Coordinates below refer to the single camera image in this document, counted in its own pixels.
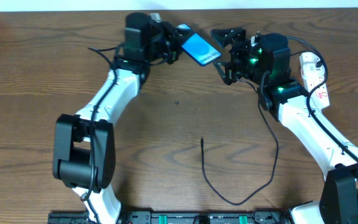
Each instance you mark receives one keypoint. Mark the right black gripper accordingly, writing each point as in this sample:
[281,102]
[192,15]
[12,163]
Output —
[234,57]

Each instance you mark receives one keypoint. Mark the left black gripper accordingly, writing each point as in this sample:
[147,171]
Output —
[171,47]

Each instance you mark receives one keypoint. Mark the blue Galaxy smartphone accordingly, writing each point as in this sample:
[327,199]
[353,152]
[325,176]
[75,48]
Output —
[199,49]

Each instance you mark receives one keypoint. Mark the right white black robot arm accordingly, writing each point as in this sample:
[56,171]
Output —
[297,104]

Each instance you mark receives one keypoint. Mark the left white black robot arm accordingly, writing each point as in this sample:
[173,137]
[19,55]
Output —
[84,156]

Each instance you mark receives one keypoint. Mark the white power strip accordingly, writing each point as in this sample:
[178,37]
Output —
[312,73]

